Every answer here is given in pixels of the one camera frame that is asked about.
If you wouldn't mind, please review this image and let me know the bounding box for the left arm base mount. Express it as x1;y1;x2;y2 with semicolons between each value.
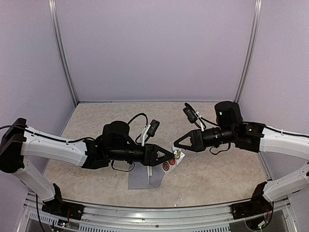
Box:
42;183;84;220

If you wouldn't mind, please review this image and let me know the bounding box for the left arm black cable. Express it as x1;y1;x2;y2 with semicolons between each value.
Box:
126;113;148;129

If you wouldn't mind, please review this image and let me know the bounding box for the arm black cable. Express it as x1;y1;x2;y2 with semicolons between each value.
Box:
263;127;309;140
126;113;148;129

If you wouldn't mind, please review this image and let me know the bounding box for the beige lined letter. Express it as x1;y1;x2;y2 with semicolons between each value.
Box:
147;166;153;177

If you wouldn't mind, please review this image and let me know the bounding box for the aluminium frame post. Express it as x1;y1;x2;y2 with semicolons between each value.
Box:
48;0;79;107
234;0;263;103

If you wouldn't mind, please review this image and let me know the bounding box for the left aluminium frame post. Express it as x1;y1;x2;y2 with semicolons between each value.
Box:
48;0;79;107

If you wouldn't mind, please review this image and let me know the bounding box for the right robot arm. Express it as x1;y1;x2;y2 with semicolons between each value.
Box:
173;101;309;215

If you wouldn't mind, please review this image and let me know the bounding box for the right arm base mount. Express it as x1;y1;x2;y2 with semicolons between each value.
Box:
230;181;273;219

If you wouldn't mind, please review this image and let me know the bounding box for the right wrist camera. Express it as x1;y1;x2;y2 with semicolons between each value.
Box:
183;102;206;131

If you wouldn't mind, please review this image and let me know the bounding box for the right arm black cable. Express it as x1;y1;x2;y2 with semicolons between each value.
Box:
263;127;309;140

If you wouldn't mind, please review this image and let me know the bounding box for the right aluminium frame post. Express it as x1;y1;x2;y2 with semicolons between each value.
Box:
234;0;263;103

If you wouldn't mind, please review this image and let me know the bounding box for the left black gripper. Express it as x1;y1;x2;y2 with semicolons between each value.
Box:
108;144;174;167

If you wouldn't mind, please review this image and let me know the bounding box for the grey paper envelope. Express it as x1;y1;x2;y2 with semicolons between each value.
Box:
128;163;164;189

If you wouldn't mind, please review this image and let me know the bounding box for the white sticker sheet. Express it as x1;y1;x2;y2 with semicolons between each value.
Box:
162;146;185;174

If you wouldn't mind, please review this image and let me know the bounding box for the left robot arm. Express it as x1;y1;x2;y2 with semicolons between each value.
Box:
0;118;174;215

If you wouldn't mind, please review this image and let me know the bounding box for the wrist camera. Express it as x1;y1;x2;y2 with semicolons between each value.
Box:
140;119;160;146
183;102;206;131

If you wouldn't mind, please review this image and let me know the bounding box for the green round seal sticker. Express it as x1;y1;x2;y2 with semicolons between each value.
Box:
173;149;182;160

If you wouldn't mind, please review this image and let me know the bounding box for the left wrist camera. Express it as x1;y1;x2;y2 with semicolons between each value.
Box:
140;119;160;146

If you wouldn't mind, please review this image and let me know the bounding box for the front aluminium rail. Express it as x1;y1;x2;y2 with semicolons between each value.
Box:
17;192;297;232

